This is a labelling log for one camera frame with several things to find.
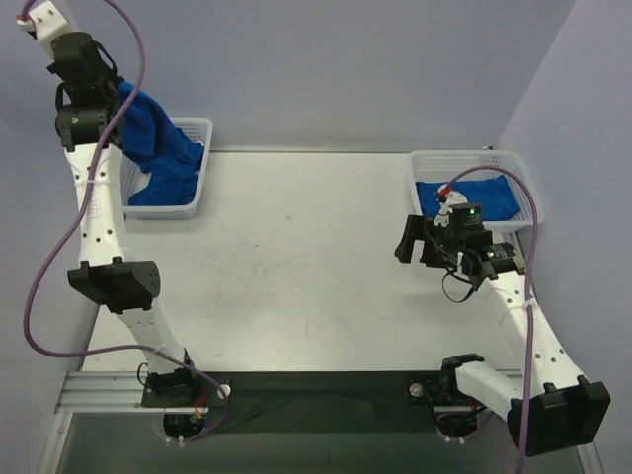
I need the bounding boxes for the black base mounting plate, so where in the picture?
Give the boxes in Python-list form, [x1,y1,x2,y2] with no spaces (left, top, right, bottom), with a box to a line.
[141,371,485,438]

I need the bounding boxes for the blue towel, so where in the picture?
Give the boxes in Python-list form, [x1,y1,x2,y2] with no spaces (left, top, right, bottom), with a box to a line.
[416,175,520,221]
[123,91,203,173]

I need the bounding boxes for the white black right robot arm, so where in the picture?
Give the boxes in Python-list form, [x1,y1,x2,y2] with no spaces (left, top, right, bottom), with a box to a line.
[394,215,611,457]

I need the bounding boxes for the white perforated right basket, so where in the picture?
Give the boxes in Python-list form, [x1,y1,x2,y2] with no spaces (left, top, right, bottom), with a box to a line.
[409,149,544,234]

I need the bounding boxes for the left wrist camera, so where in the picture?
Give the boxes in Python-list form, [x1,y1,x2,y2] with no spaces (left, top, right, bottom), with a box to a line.
[16,1,75,50]

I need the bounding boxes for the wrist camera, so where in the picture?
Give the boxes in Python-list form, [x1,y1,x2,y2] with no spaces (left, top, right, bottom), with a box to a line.
[16,1,75,50]
[434,185,485,237]

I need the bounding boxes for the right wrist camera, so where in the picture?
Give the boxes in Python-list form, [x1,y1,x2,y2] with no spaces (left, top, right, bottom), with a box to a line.
[434,185,485,237]

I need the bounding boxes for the aluminium frame rail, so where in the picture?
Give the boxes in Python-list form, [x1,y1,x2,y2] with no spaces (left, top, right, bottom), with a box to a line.
[37,231,606,474]

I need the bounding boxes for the white perforated left basket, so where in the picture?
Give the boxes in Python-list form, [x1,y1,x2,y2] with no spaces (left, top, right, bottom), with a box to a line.
[120,118,213,220]

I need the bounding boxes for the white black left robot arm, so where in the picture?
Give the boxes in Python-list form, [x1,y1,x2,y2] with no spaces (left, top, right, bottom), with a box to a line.
[48,32,199,394]

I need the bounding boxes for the crumpled blue towels in basket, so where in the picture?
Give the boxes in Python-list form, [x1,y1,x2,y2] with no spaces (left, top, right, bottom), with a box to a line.
[128,138,204,206]

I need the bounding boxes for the white perforated basket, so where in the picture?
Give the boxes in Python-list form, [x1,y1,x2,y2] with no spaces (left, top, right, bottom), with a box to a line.
[120,118,213,220]
[409,149,544,234]

